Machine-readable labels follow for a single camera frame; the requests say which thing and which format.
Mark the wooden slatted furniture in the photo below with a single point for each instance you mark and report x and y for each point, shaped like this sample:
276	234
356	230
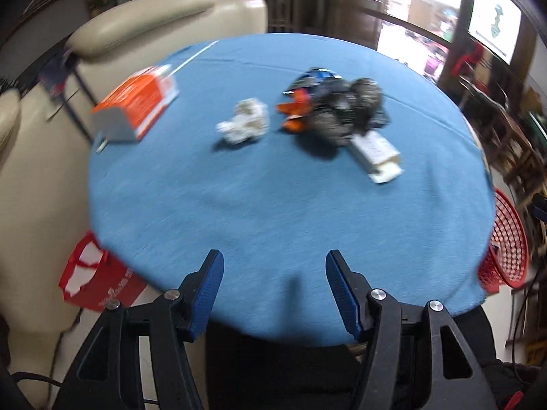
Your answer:
290	10

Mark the person's dark clothing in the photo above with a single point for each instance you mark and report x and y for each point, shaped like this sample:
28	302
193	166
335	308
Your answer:
277	371

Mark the orange wrapper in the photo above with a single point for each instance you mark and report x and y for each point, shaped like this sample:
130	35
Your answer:
295	109

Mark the white and green window poster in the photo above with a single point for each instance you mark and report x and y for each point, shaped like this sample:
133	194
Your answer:
491	21

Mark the wooden chair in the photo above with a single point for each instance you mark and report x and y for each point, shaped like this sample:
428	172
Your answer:
504	136

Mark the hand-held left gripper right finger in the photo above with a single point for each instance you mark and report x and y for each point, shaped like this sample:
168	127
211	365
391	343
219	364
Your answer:
342	294

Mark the crumpled black plastic bag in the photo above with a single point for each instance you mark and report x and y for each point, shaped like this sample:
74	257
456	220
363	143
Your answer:
346	111

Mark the orange and white box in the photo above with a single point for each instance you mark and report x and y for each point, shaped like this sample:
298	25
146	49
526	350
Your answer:
136	98

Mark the crumpled white paper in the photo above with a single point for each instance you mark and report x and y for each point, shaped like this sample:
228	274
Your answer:
245	120

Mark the dark wooden door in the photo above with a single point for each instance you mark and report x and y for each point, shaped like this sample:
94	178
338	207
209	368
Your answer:
354	8

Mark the cream leather sofa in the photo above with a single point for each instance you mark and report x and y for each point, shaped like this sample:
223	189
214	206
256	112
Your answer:
38	188

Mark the red paper bag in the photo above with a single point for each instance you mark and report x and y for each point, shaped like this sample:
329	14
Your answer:
107	288

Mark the small white box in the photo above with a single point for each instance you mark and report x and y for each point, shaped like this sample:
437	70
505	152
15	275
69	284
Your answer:
378	154

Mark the blue tablecloth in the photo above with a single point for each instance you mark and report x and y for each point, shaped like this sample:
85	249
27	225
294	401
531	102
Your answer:
256	205

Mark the red hanging cloth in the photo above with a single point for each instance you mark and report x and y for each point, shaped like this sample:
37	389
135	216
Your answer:
466	57

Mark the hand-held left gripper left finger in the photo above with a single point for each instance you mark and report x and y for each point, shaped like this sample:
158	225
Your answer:
209	292

